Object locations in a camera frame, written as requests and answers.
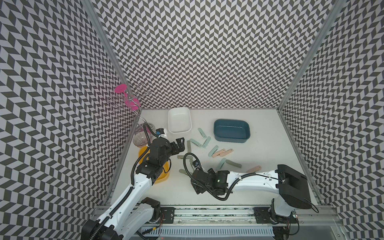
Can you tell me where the dark teal storage box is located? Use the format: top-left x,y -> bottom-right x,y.
214,119 -> 251,144

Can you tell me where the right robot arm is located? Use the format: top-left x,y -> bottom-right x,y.
183,153 -> 319,225

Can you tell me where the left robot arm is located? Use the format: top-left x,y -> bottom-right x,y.
81,123 -> 185,240

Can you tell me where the white storage box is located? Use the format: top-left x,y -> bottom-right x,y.
168,107 -> 192,134

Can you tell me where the yellow storage box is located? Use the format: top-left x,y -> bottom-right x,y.
138,146 -> 170,184

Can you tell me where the olive knife horizontal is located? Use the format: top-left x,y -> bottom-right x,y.
177,155 -> 194,160

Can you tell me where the olive knife upright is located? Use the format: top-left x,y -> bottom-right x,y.
187,140 -> 192,153

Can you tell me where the mint knife left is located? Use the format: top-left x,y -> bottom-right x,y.
190,139 -> 203,148

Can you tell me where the mint knife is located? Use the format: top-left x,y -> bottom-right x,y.
198,128 -> 207,139
190,139 -> 203,148
208,145 -> 219,157
217,158 -> 227,171

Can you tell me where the olive knife lower left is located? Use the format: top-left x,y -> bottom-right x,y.
179,169 -> 188,176

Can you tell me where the mint knife top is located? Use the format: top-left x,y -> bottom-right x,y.
198,128 -> 207,139

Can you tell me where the mint knife lower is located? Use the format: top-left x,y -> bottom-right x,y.
217,158 -> 227,171

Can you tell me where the mint knife angled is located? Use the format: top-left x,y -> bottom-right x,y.
203,137 -> 211,149

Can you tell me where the mint knife centre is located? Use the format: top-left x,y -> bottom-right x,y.
208,145 -> 219,157

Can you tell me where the olive knife right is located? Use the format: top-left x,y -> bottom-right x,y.
226,160 -> 242,169

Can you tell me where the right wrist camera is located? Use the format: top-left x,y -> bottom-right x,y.
193,160 -> 201,169

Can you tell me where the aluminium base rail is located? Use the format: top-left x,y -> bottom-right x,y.
156,205 -> 343,226

